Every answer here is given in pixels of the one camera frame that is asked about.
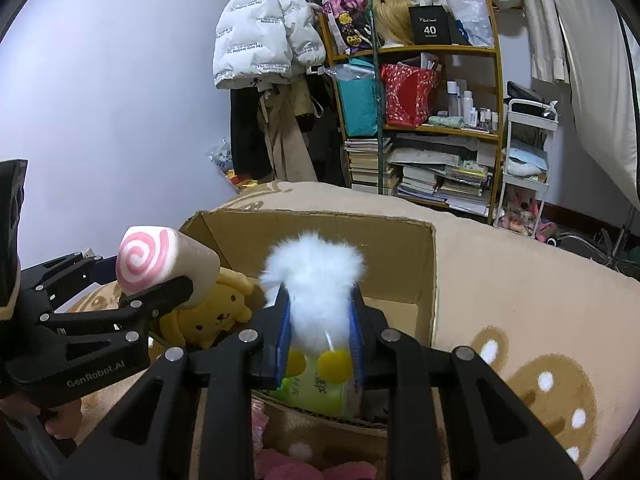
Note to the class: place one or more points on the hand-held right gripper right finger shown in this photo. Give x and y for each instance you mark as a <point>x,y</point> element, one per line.
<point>356,345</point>

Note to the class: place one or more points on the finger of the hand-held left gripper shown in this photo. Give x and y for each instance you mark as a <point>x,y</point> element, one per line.
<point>65,275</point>
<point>125,310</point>

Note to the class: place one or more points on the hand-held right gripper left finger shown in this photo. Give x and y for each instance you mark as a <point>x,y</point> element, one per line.
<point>282,342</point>

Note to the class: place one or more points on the green tissue pack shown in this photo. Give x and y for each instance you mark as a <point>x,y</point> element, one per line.
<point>315,392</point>

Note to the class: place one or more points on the pink swirl roll squishy toy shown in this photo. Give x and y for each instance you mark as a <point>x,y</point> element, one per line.
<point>150,255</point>

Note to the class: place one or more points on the white fluffy plush yellow feet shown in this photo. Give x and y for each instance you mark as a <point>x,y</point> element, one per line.
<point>315,280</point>

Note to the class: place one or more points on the yellow dog plush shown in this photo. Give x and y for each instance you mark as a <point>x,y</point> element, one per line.
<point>215,315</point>

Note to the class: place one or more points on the cardboard box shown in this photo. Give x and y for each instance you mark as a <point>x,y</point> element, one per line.
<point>380,255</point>

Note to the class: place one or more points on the person's left hand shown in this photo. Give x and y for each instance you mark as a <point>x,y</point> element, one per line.
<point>64,420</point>

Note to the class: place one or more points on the pink wrapped packet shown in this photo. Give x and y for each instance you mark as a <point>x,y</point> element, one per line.
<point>259,425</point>

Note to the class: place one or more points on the pink plush toy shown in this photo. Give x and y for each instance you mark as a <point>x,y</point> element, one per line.
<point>300,466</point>

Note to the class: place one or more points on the clear plastic snack bag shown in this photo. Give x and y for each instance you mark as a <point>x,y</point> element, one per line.
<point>222,160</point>

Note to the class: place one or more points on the small stack of books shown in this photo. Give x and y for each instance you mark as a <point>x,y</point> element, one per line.
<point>365,165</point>

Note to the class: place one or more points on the large pile of books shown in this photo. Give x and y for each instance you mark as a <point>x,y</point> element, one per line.
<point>445,175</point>

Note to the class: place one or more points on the beige hanging coat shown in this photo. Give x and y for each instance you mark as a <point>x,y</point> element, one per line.
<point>290,145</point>

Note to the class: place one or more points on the black hanging coat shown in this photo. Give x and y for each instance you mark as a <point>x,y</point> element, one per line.
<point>247,135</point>

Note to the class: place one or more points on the green thin pole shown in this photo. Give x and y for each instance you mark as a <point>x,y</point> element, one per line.
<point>378,110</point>

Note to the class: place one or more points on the teal gift bag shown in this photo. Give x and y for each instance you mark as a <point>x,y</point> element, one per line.
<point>356,105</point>

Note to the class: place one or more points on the light blue cloth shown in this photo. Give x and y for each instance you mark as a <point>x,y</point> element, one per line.
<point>525,157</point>

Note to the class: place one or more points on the red gift bag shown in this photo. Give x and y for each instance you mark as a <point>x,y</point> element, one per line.
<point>407,95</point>

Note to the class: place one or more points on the row of cosmetic bottles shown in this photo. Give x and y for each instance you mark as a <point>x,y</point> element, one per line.
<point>470,110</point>

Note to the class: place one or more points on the white trolley cart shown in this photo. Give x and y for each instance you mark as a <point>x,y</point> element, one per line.
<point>510,130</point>

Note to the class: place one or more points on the dark bag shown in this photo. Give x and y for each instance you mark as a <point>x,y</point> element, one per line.
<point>522,92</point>

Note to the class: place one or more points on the white puffer jacket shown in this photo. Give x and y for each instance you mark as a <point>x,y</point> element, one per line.
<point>260,30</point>

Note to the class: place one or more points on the blonde wig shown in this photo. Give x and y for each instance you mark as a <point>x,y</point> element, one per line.
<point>395,20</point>

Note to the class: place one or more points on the black box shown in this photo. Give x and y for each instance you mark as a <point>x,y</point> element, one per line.
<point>430,26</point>

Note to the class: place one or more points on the black pink printed bag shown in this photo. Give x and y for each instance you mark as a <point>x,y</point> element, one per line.
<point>347,15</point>

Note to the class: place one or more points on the large white softbox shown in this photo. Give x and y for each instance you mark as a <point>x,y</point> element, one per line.
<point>600,85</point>

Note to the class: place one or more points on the white plastic bag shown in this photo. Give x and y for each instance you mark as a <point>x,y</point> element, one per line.
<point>467,5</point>

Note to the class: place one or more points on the yellow frame shelf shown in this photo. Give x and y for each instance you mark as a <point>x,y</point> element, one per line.
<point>440,50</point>

